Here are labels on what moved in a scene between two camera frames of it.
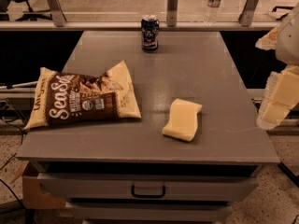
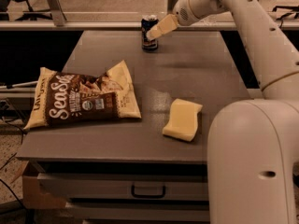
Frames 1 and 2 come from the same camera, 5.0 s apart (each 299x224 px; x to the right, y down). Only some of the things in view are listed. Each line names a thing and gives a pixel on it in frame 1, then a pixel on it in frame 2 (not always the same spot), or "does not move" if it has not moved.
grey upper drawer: (149, 188) does not move
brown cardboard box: (34, 197) does not move
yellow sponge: (183, 122) does not move
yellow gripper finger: (280, 96) to (166, 25)
